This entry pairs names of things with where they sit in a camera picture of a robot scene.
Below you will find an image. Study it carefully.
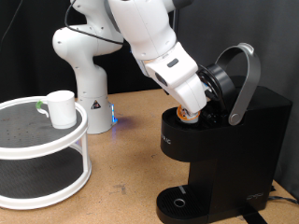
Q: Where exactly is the white two-tier turntable shelf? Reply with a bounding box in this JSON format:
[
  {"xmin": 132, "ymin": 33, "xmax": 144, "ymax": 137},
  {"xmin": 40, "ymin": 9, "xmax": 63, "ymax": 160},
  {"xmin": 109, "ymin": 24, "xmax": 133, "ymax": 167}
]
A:
[{"xmin": 0, "ymin": 95, "xmax": 93, "ymax": 211}]

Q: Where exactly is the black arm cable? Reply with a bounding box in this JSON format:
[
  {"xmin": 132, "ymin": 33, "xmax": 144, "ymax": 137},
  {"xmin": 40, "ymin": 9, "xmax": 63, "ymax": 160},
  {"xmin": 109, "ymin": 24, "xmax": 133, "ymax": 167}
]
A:
[{"xmin": 64, "ymin": 0, "xmax": 226, "ymax": 104}]

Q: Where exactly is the white mug with green-marked handle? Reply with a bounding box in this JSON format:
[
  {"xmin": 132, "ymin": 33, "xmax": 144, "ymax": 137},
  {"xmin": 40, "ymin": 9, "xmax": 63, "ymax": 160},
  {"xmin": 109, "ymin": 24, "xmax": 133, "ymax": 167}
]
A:
[{"xmin": 35, "ymin": 90, "xmax": 78, "ymax": 130}]

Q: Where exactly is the black tape strip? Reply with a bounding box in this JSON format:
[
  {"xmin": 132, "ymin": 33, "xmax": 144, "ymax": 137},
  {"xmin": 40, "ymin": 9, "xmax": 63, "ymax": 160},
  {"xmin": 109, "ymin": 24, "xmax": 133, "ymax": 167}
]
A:
[{"xmin": 239, "ymin": 211, "xmax": 269, "ymax": 224}]

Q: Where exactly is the white coffee pod orange lid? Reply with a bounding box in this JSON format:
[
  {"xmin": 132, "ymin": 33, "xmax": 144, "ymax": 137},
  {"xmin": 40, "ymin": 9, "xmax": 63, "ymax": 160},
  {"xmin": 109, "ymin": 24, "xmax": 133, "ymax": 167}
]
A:
[{"xmin": 177, "ymin": 105, "xmax": 201, "ymax": 124}]

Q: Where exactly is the black Keurig coffee machine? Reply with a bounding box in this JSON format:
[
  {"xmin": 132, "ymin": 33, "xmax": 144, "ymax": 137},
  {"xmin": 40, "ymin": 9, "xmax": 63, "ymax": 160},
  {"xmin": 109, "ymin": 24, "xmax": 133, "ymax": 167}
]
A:
[{"xmin": 155, "ymin": 42, "xmax": 293, "ymax": 224}]

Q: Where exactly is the black Keurig drip tray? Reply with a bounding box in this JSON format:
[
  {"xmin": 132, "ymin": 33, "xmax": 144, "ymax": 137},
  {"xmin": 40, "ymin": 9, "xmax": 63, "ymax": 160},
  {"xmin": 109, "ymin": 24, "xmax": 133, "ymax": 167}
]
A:
[{"xmin": 155, "ymin": 184, "xmax": 213, "ymax": 224}]

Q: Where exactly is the braided power cable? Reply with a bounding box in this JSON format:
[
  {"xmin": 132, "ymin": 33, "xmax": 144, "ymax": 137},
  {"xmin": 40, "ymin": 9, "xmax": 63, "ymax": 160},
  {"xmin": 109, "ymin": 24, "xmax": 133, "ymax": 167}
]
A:
[{"xmin": 267, "ymin": 195, "xmax": 299, "ymax": 205}]

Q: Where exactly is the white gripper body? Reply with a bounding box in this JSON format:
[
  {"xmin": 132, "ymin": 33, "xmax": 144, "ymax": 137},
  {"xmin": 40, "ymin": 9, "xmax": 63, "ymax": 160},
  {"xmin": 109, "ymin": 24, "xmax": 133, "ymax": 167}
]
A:
[{"xmin": 162, "ymin": 73, "xmax": 208, "ymax": 115}]

